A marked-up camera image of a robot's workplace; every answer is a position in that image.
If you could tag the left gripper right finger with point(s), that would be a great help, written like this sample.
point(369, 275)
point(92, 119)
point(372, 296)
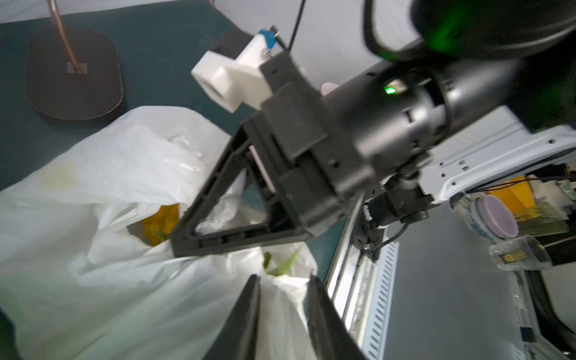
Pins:
point(328, 334)

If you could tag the purple lidded ceramic bowl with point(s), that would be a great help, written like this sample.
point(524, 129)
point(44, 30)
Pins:
point(489, 217)

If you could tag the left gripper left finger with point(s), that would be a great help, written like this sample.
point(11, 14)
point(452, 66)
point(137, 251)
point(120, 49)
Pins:
point(238, 337)

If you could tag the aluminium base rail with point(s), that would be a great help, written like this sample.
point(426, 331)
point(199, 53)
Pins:
point(351, 279)

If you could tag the yellow plastic cup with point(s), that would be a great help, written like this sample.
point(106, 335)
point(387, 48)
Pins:
point(516, 194)

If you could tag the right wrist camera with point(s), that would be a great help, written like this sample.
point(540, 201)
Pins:
point(229, 73)

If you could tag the clear plastic container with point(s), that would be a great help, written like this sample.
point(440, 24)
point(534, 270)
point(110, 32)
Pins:
point(523, 253)

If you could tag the bronze scroll hanger stand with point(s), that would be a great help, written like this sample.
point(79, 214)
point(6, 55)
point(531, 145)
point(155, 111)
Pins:
point(73, 74)

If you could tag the white plastic bag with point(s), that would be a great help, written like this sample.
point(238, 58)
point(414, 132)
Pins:
point(77, 285)

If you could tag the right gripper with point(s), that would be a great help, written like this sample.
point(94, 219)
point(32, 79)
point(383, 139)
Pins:
point(297, 156)

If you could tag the white vented cable duct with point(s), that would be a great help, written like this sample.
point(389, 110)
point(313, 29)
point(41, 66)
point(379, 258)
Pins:
point(375, 335)

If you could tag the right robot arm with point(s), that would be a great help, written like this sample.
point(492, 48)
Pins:
point(472, 57)

